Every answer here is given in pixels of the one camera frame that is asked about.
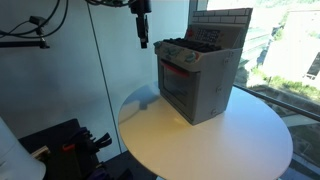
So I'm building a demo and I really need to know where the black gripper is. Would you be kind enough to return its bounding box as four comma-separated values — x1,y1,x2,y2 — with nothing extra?
129,0,153,50

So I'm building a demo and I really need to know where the black stove burner grate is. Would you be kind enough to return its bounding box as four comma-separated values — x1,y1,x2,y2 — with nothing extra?
162,37,223,54

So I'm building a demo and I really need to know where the black stove keypad panel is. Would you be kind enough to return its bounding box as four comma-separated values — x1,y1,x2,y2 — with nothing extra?
196,28,221,44

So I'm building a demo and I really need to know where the grey toy stove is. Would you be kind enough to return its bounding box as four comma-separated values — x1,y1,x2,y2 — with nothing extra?
153,7,253,126

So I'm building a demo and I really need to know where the red clip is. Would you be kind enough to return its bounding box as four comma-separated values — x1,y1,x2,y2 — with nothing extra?
62,143,76,153

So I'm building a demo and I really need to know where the white building outside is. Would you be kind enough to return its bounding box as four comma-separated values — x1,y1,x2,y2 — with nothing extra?
263,9,320,89

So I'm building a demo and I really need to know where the red oven door handle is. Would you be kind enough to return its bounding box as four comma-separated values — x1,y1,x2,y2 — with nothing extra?
160,60,190,79

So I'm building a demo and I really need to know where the black hanging cable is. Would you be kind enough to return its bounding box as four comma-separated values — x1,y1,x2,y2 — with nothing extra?
0,0,70,38

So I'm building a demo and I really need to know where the black cable connector box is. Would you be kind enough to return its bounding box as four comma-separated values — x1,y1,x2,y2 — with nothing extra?
28,15,46,28

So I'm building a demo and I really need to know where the window frame crossbar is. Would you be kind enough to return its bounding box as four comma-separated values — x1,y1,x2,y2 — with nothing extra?
233,83,320,123

